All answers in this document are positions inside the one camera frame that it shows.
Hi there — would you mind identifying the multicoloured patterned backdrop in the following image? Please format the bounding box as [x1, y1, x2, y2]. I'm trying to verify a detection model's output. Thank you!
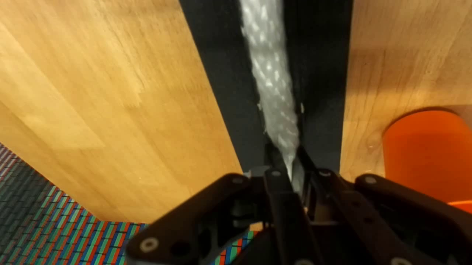
[0, 143, 149, 265]

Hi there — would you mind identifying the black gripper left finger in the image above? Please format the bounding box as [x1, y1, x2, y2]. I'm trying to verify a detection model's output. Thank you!
[124, 168, 323, 265]

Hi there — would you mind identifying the orange plastic cup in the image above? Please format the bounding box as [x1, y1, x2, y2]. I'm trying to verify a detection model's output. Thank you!
[382, 107, 472, 213]

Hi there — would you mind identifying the long black board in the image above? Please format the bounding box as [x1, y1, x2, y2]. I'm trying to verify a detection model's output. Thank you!
[177, 0, 354, 178]

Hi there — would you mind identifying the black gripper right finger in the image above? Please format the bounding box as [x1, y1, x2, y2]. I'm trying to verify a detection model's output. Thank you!
[293, 146, 472, 265]

